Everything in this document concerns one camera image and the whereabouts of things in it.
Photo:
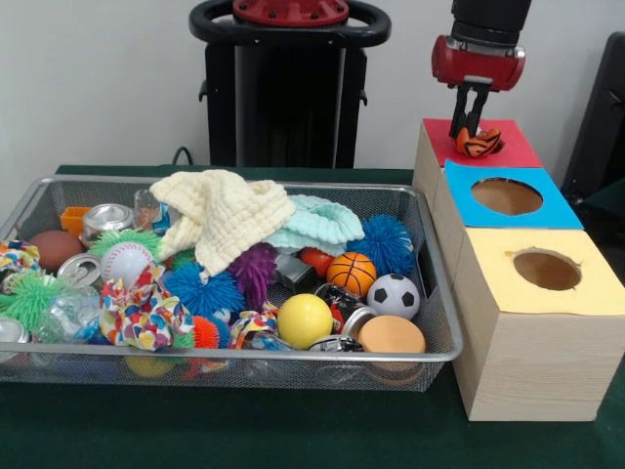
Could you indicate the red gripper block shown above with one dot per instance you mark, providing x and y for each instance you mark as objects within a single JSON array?
[{"x": 476, "y": 68}]

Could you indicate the small tiger plush toy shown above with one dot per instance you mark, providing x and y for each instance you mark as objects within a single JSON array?
[{"x": 481, "y": 143}]

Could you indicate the blue spiky ball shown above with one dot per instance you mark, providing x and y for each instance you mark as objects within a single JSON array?
[
  {"x": 388, "y": 244},
  {"x": 202, "y": 290}
]

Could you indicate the mint green knitted cloth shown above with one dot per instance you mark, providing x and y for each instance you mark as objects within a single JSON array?
[{"x": 322, "y": 225}]

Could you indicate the cream knitted cloth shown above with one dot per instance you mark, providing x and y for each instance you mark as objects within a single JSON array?
[{"x": 224, "y": 215}]

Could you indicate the red robot base flange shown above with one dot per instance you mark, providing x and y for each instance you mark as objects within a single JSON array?
[{"x": 290, "y": 12}]

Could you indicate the shallow metal mesh bin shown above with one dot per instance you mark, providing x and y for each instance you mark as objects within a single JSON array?
[{"x": 342, "y": 303}]

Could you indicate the wooden box with three holes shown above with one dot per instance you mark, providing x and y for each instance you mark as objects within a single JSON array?
[{"x": 537, "y": 371}]

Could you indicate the black panel stand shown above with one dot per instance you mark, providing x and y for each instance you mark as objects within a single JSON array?
[{"x": 600, "y": 122}]

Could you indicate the dark green table cloth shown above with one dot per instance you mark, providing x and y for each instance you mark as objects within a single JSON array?
[
  {"x": 608, "y": 205},
  {"x": 244, "y": 430}
]

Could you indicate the small soccer ball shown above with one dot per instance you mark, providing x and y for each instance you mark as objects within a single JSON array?
[{"x": 393, "y": 295}]

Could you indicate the small orange basketball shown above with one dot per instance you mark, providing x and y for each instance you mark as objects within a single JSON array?
[{"x": 351, "y": 273}]

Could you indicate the round container with orange lid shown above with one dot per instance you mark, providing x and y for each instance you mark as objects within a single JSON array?
[{"x": 392, "y": 334}]

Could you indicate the smooth yellow ball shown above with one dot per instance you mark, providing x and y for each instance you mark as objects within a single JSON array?
[{"x": 305, "y": 322}]

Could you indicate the purple spiky ball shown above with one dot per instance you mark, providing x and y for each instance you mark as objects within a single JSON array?
[{"x": 254, "y": 271}]

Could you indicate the small baseball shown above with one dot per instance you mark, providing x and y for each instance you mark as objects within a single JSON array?
[{"x": 126, "y": 264}]

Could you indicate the colourful patterned cloth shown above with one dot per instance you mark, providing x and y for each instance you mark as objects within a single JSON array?
[{"x": 141, "y": 315}]

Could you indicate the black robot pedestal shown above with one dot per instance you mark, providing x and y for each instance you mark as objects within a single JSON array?
[{"x": 293, "y": 98}]

